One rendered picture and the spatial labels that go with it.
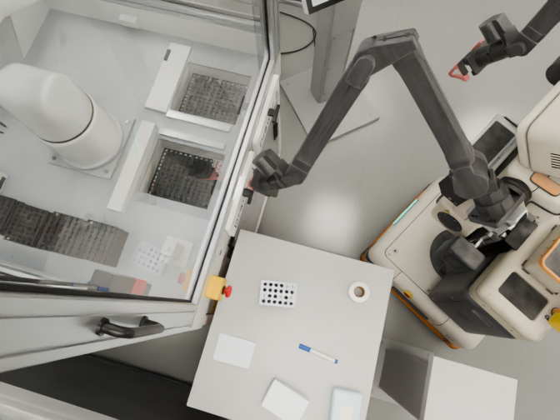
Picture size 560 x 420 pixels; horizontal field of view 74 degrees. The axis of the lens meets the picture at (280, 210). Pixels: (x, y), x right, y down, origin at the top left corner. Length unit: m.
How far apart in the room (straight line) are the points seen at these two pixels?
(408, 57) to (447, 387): 1.06
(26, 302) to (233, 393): 1.00
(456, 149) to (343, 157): 1.42
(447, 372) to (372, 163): 1.30
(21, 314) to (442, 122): 0.83
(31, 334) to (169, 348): 1.73
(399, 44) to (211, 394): 1.16
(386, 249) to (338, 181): 0.56
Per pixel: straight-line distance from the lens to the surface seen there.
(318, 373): 1.36
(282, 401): 1.32
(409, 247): 1.95
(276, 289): 1.34
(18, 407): 1.42
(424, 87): 0.88
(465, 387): 1.49
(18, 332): 0.48
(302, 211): 2.18
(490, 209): 1.05
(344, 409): 1.35
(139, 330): 0.65
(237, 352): 1.34
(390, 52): 0.84
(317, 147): 1.00
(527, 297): 1.53
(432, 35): 2.92
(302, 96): 2.44
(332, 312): 1.35
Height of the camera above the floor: 2.10
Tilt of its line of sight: 75 degrees down
